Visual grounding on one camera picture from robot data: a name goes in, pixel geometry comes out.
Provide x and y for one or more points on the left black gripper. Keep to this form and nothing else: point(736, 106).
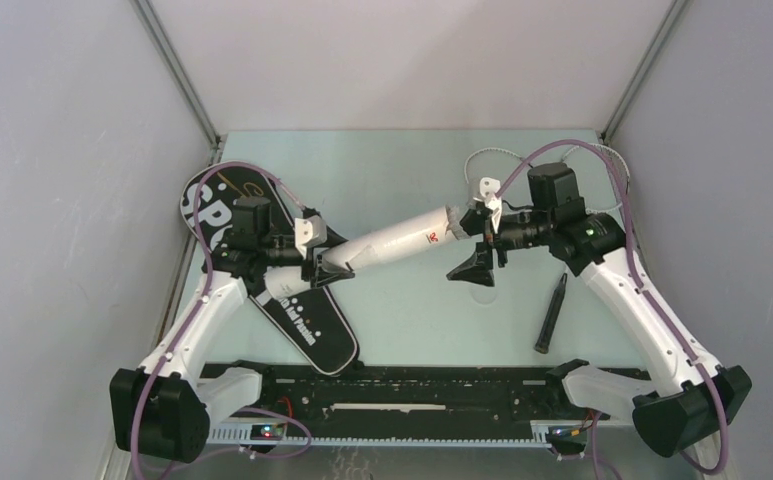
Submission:
point(316, 275)

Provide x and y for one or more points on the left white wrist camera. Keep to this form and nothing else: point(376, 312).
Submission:
point(309, 233)

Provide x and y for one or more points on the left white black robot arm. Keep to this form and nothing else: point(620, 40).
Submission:
point(184, 350)

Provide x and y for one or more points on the clear round tube lid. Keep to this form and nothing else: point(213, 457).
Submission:
point(483, 295)

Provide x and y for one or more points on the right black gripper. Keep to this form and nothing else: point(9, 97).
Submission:
point(478, 268)

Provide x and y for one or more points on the left electronics board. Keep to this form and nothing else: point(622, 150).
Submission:
point(267, 432)

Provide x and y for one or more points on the electronics board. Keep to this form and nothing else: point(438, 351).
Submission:
point(267, 432)
point(567, 443)

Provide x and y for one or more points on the right electronics board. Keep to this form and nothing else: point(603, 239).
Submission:
point(567, 443)

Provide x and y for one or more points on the white shuttlecock tube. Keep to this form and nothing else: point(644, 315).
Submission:
point(410, 237)

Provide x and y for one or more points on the black racket cover bag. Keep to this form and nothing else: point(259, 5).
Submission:
point(230, 207)

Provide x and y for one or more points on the right white badminton racket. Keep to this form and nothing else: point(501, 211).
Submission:
point(603, 176)

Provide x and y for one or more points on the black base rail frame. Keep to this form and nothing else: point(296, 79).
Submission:
point(419, 404)

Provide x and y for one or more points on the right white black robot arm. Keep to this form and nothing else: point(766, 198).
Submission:
point(689, 394)

